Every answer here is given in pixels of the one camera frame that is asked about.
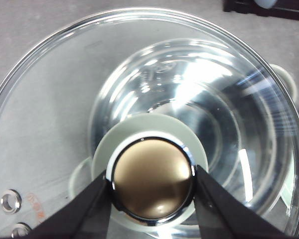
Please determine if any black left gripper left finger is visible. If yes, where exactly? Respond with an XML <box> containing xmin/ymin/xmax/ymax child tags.
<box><xmin>24</xmin><ymin>173</ymin><xmax>113</xmax><ymax>239</ymax></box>

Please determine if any glass steamer lid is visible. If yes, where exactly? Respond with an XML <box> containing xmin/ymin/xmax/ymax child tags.
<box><xmin>0</xmin><ymin>8</ymin><xmax>299</xmax><ymax>239</ymax></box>

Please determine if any green electric steamer pot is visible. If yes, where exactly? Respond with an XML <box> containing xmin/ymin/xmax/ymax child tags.
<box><xmin>68</xmin><ymin>38</ymin><xmax>299</xmax><ymax>225</ymax></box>

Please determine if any blue plate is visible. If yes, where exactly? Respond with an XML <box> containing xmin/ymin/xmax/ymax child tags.
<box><xmin>254</xmin><ymin>0</ymin><xmax>277</xmax><ymax>9</ymax></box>

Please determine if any black plate rack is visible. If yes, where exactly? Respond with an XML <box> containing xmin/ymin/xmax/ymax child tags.
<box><xmin>223</xmin><ymin>0</ymin><xmax>299</xmax><ymax>19</ymax></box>

